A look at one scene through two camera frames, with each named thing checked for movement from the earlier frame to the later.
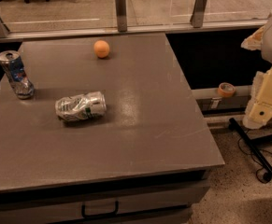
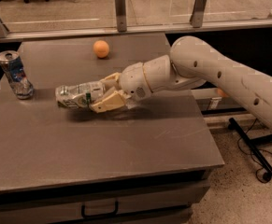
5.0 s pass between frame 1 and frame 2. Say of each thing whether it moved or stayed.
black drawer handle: stayed
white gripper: moved
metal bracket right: stayed
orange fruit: stayed
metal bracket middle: stayed
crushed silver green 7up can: moved
